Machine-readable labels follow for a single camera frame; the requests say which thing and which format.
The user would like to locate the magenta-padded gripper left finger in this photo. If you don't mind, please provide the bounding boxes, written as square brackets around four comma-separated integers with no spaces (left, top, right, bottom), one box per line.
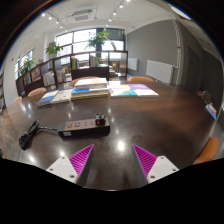
[45,143,95,187]

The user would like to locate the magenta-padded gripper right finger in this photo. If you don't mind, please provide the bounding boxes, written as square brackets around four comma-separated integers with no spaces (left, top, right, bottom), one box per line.
[132,144,180,187]

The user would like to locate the black power strip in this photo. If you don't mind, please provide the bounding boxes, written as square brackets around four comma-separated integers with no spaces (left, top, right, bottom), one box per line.
[57,117,111,139]

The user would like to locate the orange chair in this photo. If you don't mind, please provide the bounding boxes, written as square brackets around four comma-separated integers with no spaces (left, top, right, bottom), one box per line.
[192,136,220,166]

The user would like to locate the yellowish book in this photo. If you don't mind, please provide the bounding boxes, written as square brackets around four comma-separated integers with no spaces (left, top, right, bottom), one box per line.
[70,93,110,101]

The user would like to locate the blue box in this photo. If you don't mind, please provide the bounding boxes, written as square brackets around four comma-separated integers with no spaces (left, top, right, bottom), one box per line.
[204,103,218,120]

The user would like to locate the blue and white book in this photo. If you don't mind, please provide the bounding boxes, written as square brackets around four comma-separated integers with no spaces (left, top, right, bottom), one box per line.
[70,86,110,98]

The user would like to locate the brown bag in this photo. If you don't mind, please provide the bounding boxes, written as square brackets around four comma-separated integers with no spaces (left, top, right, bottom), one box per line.
[196,89,213,104]

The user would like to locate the colourful illustrated book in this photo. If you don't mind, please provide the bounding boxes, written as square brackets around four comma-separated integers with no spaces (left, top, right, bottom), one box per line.
[108,83,138,99]

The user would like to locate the cream thick book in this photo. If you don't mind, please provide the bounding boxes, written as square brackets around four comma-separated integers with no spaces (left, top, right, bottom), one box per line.
[73,77,108,90]

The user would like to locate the dark open shelf unit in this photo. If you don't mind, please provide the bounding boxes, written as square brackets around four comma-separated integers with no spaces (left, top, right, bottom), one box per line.
[14,50,129,98]

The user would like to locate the green plant by window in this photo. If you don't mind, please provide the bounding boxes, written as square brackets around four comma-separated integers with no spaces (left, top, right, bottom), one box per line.
[19,58,36,76]

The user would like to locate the small green potted plant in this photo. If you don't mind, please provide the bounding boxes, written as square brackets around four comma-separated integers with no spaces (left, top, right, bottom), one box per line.
[44,42,64,60]

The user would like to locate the large green potted plant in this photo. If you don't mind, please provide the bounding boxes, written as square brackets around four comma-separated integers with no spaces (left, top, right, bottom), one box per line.
[85,29,112,58]

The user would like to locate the ceiling air conditioner unit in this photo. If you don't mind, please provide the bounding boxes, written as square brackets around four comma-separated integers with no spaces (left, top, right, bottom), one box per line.
[71,9,94,24]

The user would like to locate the ceiling lights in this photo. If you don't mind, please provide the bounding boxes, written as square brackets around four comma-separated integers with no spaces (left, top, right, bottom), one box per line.
[39,1,126,29]

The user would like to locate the black power strip cable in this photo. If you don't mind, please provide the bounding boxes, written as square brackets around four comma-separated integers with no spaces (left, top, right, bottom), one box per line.
[18,119,60,151]

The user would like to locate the wall bookshelf with books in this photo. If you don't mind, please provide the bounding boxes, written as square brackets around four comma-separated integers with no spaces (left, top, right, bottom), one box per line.
[0,71,7,114]

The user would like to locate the large white wall radiator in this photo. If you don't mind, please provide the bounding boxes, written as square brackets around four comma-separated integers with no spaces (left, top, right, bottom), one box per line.
[145,59,174,84]

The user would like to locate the small white wall radiator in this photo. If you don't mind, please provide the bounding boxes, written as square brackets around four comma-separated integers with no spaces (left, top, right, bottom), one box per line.
[127,57,139,72]

